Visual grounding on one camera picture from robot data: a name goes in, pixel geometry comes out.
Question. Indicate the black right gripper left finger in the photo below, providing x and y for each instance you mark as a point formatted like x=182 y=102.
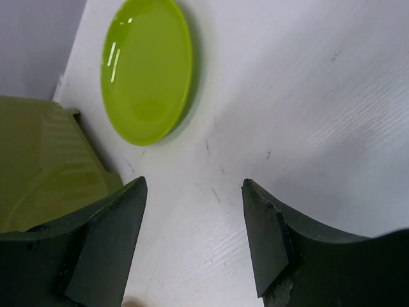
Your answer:
x=80 y=259

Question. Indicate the lime green plate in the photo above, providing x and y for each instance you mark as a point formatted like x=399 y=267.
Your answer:
x=146 y=70

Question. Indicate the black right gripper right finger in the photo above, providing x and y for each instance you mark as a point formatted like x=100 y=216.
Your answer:
x=299 y=261

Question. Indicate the olive green plastic bin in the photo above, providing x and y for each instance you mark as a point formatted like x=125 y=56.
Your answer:
x=48 y=167

